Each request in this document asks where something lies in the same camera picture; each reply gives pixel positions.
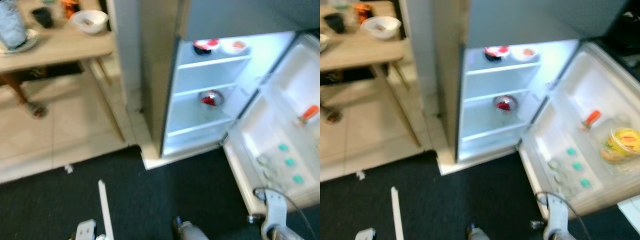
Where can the dark grey fridge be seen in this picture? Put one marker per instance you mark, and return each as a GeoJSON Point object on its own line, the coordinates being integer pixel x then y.
{"type": "Point", "coordinates": [160, 75]}
{"type": "Point", "coordinates": [447, 75]}

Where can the white bowl with orange food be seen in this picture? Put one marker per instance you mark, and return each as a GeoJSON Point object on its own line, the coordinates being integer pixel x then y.
{"type": "Point", "coordinates": [525, 53]}
{"type": "Point", "coordinates": [235, 46]}

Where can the blue white carton green top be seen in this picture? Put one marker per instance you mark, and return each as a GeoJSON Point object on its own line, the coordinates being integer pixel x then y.
{"type": "Point", "coordinates": [12, 25]}

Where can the clear bottle teal cap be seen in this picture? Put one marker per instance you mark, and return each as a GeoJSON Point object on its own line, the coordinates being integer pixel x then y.
{"type": "Point", "coordinates": [298, 178]}
{"type": "Point", "coordinates": [289, 162]}
{"type": "Point", "coordinates": [283, 147]}
{"type": "Point", "coordinates": [585, 183]}
{"type": "Point", "coordinates": [571, 151]}
{"type": "Point", "coordinates": [577, 166]}

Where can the black floor mat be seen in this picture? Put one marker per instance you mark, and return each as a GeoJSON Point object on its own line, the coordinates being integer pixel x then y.
{"type": "Point", "coordinates": [450, 210]}
{"type": "Point", "coordinates": [175, 195]}

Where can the small white tape mark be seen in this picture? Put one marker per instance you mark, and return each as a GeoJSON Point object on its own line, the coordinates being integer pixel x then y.
{"type": "Point", "coordinates": [360, 175]}
{"type": "Point", "coordinates": [68, 168]}

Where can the white green Peel Fresh carton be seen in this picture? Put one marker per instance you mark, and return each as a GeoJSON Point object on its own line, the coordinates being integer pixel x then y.
{"type": "Point", "coordinates": [620, 145]}

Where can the black cup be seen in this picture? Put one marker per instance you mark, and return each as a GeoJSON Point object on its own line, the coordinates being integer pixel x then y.
{"type": "Point", "coordinates": [43, 17]}
{"type": "Point", "coordinates": [334, 22]}

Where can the black bowl red white cover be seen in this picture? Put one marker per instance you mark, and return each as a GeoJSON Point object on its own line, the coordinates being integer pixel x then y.
{"type": "Point", "coordinates": [496, 52]}
{"type": "Point", "coordinates": [206, 46]}

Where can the light wooden table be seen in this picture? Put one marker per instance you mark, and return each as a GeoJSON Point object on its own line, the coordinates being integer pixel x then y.
{"type": "Point", "coordinates": [360, 50]}
{"type": "Point", "coordinates": [60, 47]}

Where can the fridge door white inside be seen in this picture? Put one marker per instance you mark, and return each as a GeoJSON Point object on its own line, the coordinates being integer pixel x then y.
{"type": "Point", "coordinates": [560, 120]}
{"type": "Point", "coordinates": [280, 115]}

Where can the glass fridge shelf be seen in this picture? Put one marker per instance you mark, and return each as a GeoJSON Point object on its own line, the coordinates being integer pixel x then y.
{"type": "Point", "coordinates": [215, 61]}
{"type": "Point", "coordinates": [200, 127]}
{"type": "Point", "coordinates": [492, 131]}
{"type": "Point", "coordinates": [502, 68]}
{"type": "Point", "coordinates": [477, 97]}
{"type": "Point", "coordinates": [187, 91]}

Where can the white floor tape strip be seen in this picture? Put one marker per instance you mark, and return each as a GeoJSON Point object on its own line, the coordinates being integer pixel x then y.
{"type": "Point", "coordinates": [397, 215]}
{"type": "Point", "coordinates": [105, 210]}

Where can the white fridge base board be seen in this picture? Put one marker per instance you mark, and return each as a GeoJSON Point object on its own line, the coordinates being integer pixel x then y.
{"type": "Point", "coordinates": [470, 164]}
{"type": "Point", "coordinates": [170, 157]}

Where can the orange black small container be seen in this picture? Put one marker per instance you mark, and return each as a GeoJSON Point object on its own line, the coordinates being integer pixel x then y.
{"type": "Point", "coordinates": [70, 7]}
{"type": "Point", "coordinates": [364, 12]}

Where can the steel bowl with red food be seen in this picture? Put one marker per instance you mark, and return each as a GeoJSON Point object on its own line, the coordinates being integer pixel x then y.
{"type": "Point", "coordinates": [505, 103]}
{"type": "Point", "coordinates": [211, 98]}

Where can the white plate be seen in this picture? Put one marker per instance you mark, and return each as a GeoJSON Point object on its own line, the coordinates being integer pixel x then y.
{"type": "Point", "coordinates": [323, 42]}
{"type": "Point", "coordinates": [31, 42]}

